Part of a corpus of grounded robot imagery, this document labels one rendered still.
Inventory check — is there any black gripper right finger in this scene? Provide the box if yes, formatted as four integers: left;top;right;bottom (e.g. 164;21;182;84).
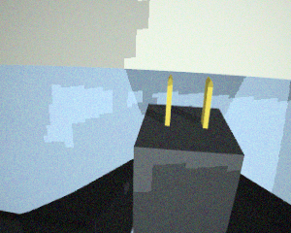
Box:
226;174;291;233

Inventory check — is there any black two-prong charger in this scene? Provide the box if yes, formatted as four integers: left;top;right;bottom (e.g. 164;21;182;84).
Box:
133;75;243;233

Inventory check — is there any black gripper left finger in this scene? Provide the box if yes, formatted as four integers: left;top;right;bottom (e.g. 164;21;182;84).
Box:
0;159;134;233

